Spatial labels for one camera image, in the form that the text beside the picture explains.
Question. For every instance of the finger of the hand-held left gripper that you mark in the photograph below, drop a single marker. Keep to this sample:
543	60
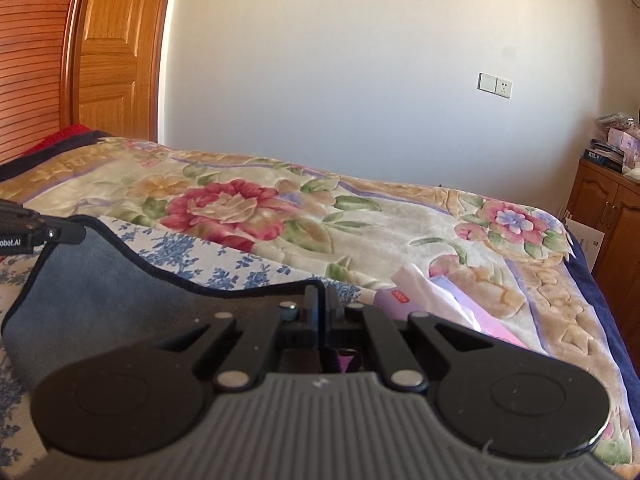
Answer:
62	232

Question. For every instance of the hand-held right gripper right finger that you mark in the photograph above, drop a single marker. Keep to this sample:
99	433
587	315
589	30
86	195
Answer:
334	320

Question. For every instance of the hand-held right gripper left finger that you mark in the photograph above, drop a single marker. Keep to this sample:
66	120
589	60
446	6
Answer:
312	320

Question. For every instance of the grey-blue towel with dark trim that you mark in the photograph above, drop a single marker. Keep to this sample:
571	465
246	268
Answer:
115	290

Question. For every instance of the red cloth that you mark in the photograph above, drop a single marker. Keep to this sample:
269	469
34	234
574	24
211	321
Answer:
62	135

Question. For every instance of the floral plush blanket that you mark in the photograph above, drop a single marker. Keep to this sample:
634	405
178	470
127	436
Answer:
400	230

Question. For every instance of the white sheet with blue flowers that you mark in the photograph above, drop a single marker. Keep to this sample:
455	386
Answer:
175	250

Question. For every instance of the pink and purple packet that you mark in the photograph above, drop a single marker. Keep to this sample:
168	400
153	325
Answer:
492	327

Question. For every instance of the wooden louvred panel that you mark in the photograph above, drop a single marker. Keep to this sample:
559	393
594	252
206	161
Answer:
32	50

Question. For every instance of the wooden panel door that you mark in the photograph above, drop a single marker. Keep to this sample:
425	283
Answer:
117	50

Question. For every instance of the wooden cabinet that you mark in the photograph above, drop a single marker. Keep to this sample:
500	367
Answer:
607	220

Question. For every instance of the stack of books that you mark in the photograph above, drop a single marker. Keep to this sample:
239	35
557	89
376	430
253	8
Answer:
602	156

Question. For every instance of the pink tissue packs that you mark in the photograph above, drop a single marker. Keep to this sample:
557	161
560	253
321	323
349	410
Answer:
625	142

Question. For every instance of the white wall switch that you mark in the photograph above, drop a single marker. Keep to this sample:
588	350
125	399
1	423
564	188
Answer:
487	82

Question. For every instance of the white wall socket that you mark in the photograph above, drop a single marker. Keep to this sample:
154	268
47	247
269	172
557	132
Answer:
503	87

